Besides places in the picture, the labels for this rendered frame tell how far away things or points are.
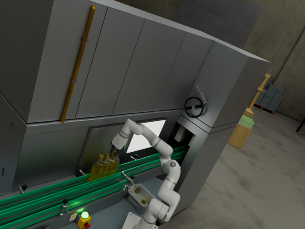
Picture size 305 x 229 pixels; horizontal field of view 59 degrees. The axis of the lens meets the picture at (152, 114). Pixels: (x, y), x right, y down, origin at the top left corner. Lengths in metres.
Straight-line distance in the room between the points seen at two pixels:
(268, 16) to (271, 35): 0.76
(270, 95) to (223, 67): 9.16
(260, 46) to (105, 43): 10.70
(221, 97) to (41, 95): 1.61
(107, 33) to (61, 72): 0.36
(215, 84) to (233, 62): 0.26
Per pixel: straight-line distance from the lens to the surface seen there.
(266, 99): 11.69
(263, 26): 12.07
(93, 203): 2.02
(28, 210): 1.83
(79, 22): 1.54
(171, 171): 1.89
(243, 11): 11.91
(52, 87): 1.61
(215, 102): 2.59
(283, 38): 12.26
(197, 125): 2.70
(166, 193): 1.86
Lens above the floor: 2.25
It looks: 22 degrees down
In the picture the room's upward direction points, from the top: 23 degrees clockwise
